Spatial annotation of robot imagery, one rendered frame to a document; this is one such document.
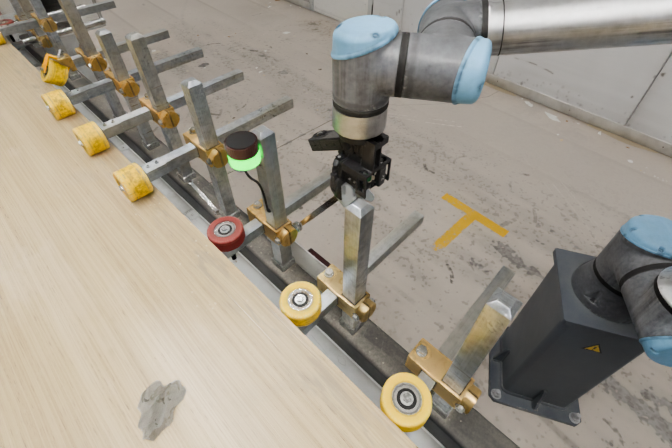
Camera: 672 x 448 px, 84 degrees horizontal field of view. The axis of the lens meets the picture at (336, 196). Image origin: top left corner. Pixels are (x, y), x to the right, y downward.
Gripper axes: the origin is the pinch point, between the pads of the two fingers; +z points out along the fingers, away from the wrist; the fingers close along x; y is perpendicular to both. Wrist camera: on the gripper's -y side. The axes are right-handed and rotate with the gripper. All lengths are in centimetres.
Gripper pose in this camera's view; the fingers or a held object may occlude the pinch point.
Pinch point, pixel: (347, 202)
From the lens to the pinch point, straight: 78.5
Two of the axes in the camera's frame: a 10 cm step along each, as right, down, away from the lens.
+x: 6.9, -5.1, 5.1
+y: 7.2, 4.9, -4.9
